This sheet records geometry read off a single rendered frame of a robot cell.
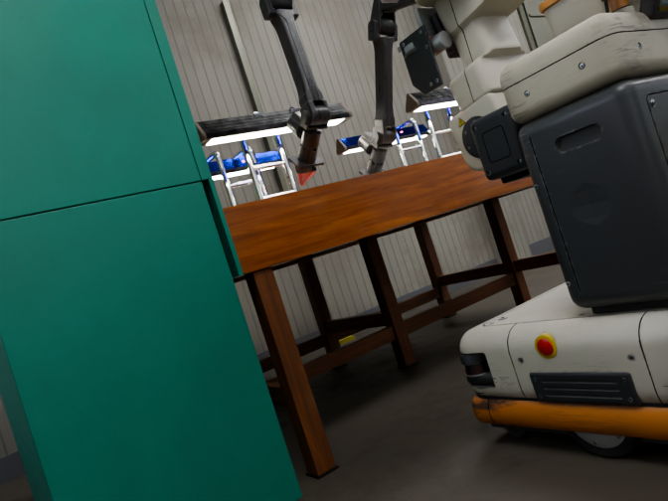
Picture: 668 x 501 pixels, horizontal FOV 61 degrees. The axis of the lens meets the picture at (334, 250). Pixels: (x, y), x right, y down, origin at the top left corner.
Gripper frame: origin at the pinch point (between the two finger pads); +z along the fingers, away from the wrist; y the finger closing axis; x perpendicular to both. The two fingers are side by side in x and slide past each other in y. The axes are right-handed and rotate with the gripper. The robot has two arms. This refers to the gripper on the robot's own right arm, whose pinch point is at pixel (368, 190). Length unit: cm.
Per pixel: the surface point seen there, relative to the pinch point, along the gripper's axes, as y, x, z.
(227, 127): 55, -18, -27
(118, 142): 101, 12, -46
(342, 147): -32, -55, 18
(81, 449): 128, 60, -5
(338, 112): 8.7, -17.5, -26.3
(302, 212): 55, 29, -26
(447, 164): -7.1, 26.4, -27.3
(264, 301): 75, 45, -12
